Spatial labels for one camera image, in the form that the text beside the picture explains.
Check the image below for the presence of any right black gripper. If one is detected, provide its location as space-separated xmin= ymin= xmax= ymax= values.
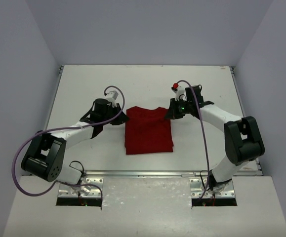
xmin=164 ymin=98 xmax=193 ymax=120

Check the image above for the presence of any red t-shirt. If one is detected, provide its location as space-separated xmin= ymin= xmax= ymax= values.
xmin=124 ymin=106 xmax=174 ymax=155

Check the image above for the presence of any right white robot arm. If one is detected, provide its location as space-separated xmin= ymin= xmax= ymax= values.
xmin=165 ymin=83 xmax=265 ymax=193

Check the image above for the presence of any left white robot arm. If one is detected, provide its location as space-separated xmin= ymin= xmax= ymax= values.
xmin=21 ymin=99 xmax=129 ymax=185

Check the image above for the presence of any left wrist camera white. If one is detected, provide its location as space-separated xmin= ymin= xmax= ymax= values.
xmin=105 ymin=90 xmax=119 ymax=103

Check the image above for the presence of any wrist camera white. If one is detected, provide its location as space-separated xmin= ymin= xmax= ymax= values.
xmin=105 ymin=90 xmax=119 ymax=103
xmin=171 ymin=83 xmax=185 ymax=101

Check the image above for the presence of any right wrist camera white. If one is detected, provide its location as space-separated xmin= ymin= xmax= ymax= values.
xmin=171 ymin=83 xmax=185 ymax=101

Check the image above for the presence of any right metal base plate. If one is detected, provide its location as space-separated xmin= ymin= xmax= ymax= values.
xmin=189 ymin=177 xmax=236 ymax=199

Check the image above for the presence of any metal base plate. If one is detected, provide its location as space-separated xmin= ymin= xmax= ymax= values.
xmin=57 ymin=177 xmax=104 ymax=198
xmin=189 ymin=177 xmax=236 ymax=199

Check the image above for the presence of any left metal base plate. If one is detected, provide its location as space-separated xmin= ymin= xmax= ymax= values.
xmin=57 ymin=177 xmax=104 ymax=198

